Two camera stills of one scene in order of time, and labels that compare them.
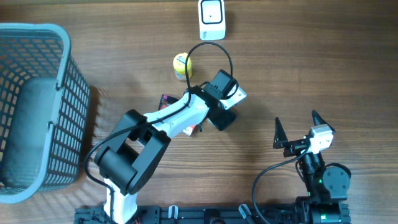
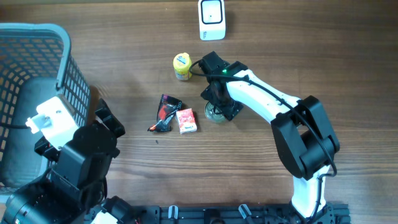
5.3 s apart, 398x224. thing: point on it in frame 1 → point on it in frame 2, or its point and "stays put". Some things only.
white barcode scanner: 212,20 stays put
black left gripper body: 223,118 → 45,147
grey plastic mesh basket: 45,99 stays put
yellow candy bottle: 179,63 stays put
